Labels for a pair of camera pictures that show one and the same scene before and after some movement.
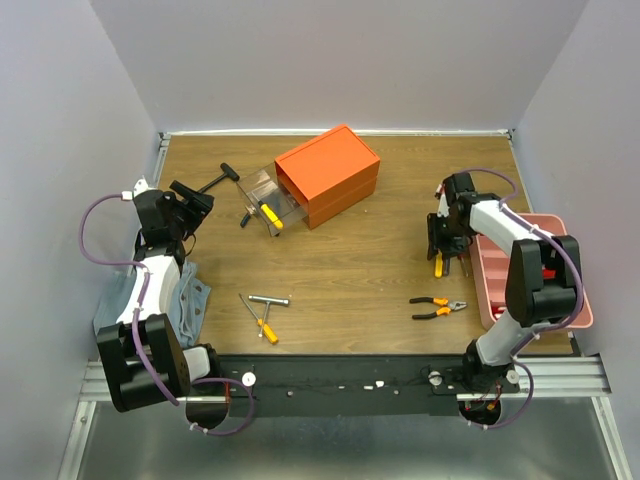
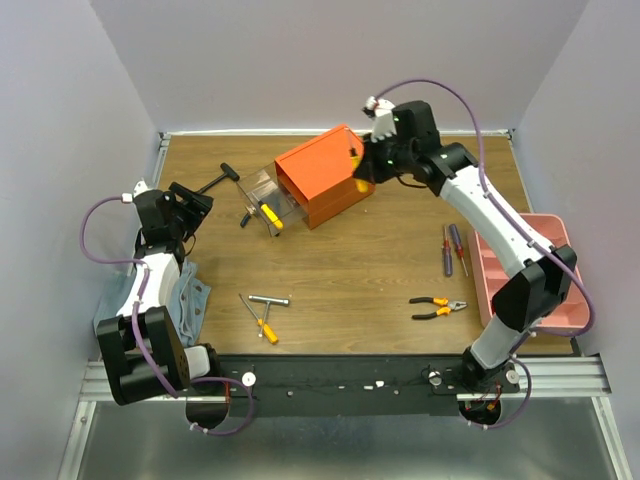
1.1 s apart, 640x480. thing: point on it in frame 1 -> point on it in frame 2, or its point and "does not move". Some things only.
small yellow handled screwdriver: [438, 265] -> [361, 184]
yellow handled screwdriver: [271, 216] does not move
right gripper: [445, 247] -> [373, 160]
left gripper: [201, 205] does not move
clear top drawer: [266, 185] does not move
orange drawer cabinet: [329, 173] does not move
